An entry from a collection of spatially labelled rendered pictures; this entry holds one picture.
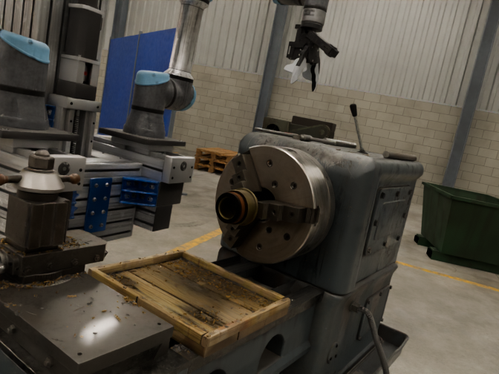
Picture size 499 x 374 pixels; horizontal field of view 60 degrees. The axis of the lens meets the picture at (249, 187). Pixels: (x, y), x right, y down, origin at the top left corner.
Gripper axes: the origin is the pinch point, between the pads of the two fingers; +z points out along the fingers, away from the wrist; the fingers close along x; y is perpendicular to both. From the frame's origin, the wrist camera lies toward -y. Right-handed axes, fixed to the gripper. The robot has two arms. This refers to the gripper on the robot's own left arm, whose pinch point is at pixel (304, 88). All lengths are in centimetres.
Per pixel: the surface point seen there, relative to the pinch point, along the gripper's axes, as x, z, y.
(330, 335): 14, 68, -32
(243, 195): 43, 31, -14
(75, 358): 96, 45, -30
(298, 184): 31.6, 26.3, -21.8
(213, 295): 50, 54, -16
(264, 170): 31.6, 25.1, -11.1
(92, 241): 78, 40, -6
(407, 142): -950, 1, 228
